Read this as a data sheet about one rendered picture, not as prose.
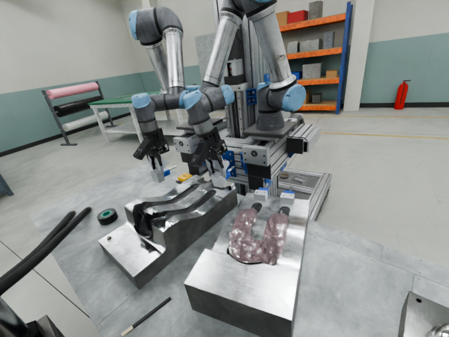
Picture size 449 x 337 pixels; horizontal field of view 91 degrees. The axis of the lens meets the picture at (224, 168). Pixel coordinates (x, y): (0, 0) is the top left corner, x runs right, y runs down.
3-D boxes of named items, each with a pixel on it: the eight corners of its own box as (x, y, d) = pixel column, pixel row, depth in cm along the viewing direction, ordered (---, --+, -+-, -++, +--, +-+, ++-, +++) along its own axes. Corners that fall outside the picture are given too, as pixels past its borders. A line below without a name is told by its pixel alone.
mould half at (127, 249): (198, 189, 115) (194, 166, 109) (238, 204, 99) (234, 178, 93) (103, 252, 83) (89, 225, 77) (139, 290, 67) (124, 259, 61)
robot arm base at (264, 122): (262, 122, 127) (262, 104, 122) (288, 123, 118) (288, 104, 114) (250, 130, 116) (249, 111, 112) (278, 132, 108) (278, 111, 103)
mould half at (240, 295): (248, 202, 99) (246, 181, 94) (309, 211, 89) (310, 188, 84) (192, 309, 59) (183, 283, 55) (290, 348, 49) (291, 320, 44)
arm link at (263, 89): (272, 104, 120) (271, 77, 114) (288, 107, 109) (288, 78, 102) (253, 108, 116) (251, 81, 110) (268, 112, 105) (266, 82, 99)
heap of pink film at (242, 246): (246, 208, 86) (244, 192, 83) (292, 216, 79) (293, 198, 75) (219, 261, 65) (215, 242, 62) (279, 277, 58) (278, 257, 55)
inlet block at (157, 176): (174, 170, 116) (172, 160, 114) (180, 172, 113) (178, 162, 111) (153, 180, 108) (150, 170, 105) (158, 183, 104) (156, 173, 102)
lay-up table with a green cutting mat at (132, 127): (138, 128, 590) (125, 88, 544) (216, 130, 483) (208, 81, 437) (101, 143, 502) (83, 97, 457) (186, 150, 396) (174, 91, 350)
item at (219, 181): (231, 170, 105) (228, 161, 103) (239, 172, 102) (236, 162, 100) (214, 186, 98) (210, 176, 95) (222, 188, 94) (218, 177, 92)
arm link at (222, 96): (220, 82, 91) (197, 91, 89) (232, 83, 82) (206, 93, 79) (226, 100, 95) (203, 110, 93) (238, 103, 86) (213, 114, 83)
